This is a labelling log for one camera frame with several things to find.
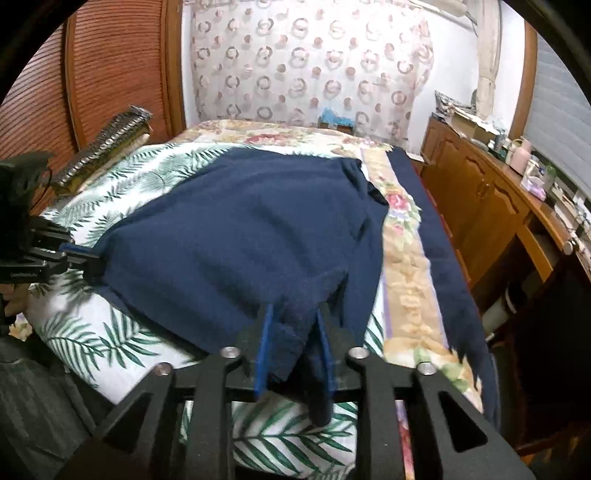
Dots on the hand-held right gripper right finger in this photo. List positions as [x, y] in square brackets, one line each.
[326, 357]

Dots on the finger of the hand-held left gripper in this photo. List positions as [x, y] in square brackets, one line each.
[82, 256]

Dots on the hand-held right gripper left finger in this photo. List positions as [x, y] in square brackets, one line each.
[263, 355]

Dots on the navy printed t-shirt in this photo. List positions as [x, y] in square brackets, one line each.
[231, 230]

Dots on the leaf print blanket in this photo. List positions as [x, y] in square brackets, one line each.
[115, 332]

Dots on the dark circle-patterned pillow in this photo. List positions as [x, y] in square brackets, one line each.
[101, 145]

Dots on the floral quilt with navy border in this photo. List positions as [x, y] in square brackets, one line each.
[406, 258]

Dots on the wooden louvre wardrobe door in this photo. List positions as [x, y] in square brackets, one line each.
[106, 69]

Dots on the wooden cabinet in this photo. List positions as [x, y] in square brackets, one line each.
[471, 194]

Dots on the purple crumpled cloth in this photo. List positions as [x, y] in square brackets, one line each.
[533, 187]

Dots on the cardboard box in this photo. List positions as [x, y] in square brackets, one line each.
[471, 127]

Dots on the pink jug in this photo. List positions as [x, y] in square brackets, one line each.
[518, 157]

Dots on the patterned fabric bag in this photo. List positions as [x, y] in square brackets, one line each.
[452, 102]

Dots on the circle-patterned sheer curtain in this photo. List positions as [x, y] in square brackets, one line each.
[300, 60]

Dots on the beige drape curtain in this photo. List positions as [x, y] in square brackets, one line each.
[488, 60]

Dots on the grey window blind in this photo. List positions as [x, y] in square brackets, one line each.
[565, 106]

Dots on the wooden window frame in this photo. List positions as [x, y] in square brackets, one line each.
[524, 83]

